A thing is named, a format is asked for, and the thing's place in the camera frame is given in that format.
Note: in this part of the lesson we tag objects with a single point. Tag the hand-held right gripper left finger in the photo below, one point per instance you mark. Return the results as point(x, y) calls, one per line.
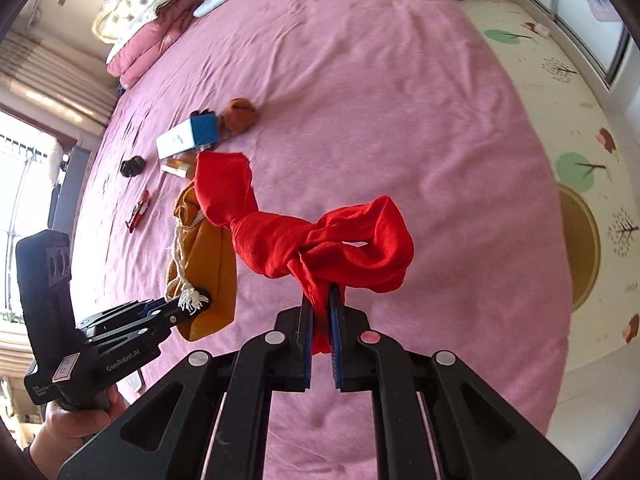
point(309, 342)

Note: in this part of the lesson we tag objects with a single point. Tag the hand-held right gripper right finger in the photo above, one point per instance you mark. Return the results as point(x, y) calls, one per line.
point(336, 345)

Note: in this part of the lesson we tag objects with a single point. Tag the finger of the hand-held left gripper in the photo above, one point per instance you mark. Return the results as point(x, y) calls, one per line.
point(172, 317)
point(127, 312)

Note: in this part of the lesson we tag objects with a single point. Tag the red cloth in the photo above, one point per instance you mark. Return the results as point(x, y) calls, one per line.
point(360, 240)

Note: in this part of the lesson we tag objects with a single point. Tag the black sock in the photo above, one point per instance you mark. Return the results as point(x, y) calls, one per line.
point(132, 166)

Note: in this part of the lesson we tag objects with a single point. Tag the person's left hand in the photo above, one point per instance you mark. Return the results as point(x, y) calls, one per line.
point(75, 422)

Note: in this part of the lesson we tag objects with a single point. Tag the red and white wrapper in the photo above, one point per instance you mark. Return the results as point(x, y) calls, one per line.
point(138, 212)

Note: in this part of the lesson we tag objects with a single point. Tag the barred window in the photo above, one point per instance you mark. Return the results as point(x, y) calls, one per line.
point(20, 185)

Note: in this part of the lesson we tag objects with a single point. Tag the white fluffy toy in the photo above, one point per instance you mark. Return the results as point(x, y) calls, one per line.
point(55, 165)

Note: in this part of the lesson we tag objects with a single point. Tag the small orange bottle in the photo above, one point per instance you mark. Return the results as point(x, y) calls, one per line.
point(176, 166)

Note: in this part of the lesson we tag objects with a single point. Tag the blue and white box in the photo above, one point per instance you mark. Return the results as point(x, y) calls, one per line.
point(185, 137)

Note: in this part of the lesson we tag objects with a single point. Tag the beige pleated curtain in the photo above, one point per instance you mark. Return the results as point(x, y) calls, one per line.
point(55, 80)

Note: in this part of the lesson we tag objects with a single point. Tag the pink bedsheet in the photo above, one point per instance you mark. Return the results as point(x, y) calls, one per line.
point(400, 110)

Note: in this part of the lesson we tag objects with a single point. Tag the round yellow cushion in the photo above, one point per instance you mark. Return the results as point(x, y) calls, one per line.
point(580, 245)

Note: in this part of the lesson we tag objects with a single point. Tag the pink folded blanket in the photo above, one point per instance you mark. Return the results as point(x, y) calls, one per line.
point(150, 40)

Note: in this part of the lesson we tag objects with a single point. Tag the cream tufted headboard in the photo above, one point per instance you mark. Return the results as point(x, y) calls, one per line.
point(135, 5)

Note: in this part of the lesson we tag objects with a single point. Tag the tree print floor mat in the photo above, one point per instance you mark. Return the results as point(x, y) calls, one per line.
point(540, 110)

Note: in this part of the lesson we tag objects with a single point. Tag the small white box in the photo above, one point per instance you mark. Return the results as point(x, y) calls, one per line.
point(539, 29)

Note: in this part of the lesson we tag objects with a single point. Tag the glass balcony door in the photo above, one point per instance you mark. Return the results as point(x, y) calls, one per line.
point(575, 15)

